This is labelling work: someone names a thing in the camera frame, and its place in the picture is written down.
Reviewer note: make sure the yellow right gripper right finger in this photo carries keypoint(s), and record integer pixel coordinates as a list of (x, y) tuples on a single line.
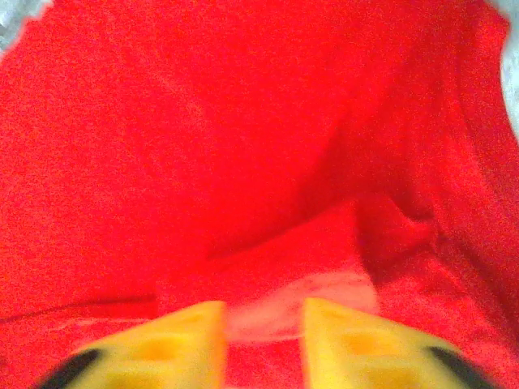
[(365, 348)]

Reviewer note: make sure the red t-shirt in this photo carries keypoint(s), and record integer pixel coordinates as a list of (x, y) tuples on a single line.
[(227, 154)]

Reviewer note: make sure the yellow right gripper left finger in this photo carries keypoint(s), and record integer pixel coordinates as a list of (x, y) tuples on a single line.
[(170, 352)]

